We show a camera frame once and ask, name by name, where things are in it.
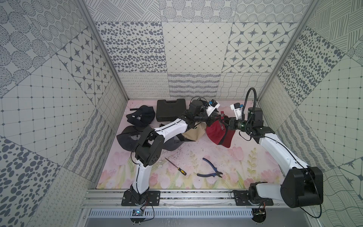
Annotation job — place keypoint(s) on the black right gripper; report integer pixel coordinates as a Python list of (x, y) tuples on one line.
[(232, 123)]

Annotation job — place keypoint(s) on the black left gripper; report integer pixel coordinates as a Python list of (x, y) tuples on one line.
[(211, 117)]

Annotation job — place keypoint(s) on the dark red baseball cap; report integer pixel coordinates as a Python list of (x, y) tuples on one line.
[(218, 134)]

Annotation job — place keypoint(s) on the beige baseball cap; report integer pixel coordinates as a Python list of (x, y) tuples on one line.
[(196, 133)]

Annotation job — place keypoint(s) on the navy baseball cap metal buckle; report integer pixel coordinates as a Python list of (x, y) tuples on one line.
[(141, 116)]

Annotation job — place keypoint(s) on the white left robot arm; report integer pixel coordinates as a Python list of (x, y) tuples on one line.
[(149, 146)]

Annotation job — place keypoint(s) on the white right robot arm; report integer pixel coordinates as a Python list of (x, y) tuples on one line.
[(302, 185)]

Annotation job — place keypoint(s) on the dark grey baseball cap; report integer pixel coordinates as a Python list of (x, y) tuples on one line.
[(129, 137)]

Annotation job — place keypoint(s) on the black plastic tool case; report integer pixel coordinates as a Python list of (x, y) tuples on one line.
[(170, 110)]

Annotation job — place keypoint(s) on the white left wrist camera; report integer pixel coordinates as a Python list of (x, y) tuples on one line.
[(212, 106)]

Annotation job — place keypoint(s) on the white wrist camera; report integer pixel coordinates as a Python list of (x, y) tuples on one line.
[(237, 108), (212, 106)]

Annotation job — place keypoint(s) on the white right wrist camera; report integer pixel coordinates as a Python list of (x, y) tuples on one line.
[(237, 108)]

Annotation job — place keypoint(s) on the yellow handled screwdriver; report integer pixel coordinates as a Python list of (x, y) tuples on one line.
[(172, 167)]

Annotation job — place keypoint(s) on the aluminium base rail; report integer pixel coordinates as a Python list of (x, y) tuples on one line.
[(217, 203)]

